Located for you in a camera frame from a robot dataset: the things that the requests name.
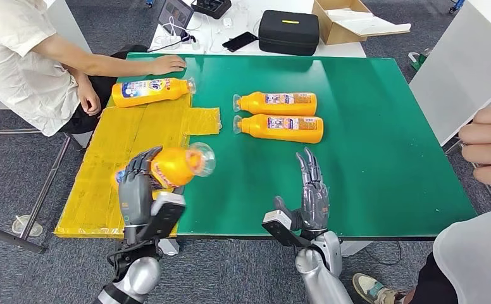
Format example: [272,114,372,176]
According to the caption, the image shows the yellow taped cardboard mat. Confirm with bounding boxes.
[54,92,223,239]

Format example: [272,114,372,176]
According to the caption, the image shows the white table foot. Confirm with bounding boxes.
[339,241,373,258]
[158,238,180,257]

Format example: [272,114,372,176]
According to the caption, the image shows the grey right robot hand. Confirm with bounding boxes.
[273,146,330,232]

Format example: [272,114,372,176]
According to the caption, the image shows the white table with metal legs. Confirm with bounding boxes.
[409,0,491,208]

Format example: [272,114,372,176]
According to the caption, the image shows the person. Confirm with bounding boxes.
[0,0,188,137]
[411,101,491,304]

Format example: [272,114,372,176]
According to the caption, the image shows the white desk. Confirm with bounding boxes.
[149,0,368,59]

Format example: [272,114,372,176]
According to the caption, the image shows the black smartphone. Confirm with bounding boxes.
[222,31,259,53]

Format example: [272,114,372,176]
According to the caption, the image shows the white flat sheet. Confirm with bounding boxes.
[326,9,413,38]

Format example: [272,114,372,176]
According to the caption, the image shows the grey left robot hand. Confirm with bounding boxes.
[117,145,164,228]

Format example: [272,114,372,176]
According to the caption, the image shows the open cardboard box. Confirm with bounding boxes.
[312,0,413,46]

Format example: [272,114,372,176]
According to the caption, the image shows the dark tablet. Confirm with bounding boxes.
[157,0,196,37]

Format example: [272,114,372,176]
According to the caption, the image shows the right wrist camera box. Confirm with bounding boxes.
[261,210,313,248]

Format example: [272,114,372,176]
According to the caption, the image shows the clear plastic cup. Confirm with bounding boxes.
[12,215,44,237]

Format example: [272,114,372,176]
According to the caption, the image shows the green and white object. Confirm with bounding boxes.
[409,48,434,72]

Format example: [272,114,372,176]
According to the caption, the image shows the black tray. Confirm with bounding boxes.
[190,0,232,20]

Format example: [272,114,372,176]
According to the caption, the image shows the orange detergent bottle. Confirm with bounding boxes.
[110,141,216,201]
[233,114,325,145]
[111,77,197,109]
[232,91,318,117]

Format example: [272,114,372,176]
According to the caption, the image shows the black floor cable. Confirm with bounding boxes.
[363,242,402,267]

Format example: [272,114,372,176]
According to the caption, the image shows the pale sneaker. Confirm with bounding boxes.
[352,272,406,304]

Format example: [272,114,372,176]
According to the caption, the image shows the white charging cable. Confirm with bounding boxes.
[161,16,206,51]

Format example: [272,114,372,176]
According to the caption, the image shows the black zip case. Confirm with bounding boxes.
[258,9,321,57]

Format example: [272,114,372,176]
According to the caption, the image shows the white bench with metal frame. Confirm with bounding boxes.
[0,0,94,255]

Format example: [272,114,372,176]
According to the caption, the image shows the person's right hand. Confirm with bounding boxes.
[77,79,103,117]
[458,106,491,189]

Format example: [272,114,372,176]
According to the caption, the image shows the person's left hand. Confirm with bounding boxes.
[149,54,188,77]

